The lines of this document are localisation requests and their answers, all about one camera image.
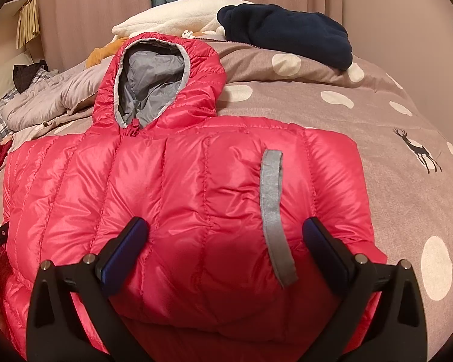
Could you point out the black garment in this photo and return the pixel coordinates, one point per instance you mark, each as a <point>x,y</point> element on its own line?
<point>26,77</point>

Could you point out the pink-red hooded down jacket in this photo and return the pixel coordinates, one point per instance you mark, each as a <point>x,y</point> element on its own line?
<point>173,196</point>

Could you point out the grey quilt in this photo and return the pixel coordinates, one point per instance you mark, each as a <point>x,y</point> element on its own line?
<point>41,98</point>

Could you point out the white goose plush toy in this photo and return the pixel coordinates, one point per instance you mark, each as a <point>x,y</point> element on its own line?
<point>166,19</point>

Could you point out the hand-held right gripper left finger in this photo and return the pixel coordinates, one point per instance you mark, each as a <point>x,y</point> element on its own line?
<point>122,252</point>

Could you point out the navy fleece garment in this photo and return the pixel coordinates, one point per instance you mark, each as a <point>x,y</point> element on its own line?
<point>287,34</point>

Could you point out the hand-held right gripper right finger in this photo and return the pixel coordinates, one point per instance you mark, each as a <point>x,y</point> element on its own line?
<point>326,256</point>

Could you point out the beige hanging fringe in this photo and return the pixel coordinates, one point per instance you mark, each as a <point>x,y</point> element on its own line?
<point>28,22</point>

